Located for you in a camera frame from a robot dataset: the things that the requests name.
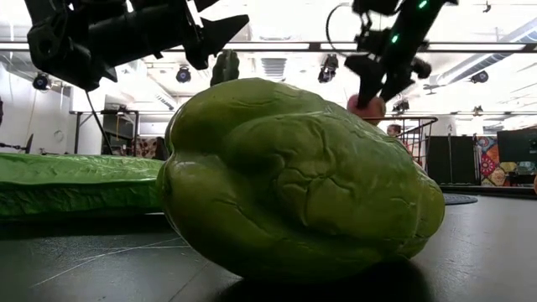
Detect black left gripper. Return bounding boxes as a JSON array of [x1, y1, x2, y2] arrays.
[[83, 0, 251, 70]]

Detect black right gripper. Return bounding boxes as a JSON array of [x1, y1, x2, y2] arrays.
[[344, 28, 430, 109]]

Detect pink peach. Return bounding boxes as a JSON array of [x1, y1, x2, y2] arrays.
[[347, 93, 387, 127]]

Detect green chayote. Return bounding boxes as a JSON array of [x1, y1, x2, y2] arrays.
[[156, 76, 447, 284]]

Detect green leafy vegetable bunch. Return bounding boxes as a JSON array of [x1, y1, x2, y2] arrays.
[[0, 152, 165, 220]]

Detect green cactus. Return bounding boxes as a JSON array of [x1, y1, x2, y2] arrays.
[[209, 49, 241, 88]]

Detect overhead LED light bar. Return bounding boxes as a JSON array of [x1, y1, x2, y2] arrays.
[[0, 40, 528, 53]]

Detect black cabinet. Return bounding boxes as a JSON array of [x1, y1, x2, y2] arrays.
[[426, 134, 477, 186]]

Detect colourful patterned quilt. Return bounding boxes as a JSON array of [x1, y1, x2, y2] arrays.
[[477, 134, 519, 188]]

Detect black background shelf rack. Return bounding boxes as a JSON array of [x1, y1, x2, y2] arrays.
[[70, 109, 140, 159]]

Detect black monitor panel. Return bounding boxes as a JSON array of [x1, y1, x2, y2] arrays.
[[497, 128, 537, 164]]

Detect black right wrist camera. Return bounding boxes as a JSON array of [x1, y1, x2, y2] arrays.
[[413, 56, 433, 81]]

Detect metal wire basket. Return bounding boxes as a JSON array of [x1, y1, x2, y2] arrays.
[[362, 116, 440, 173]]

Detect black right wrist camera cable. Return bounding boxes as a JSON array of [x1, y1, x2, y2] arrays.
[[326, 2, 366, 55]]

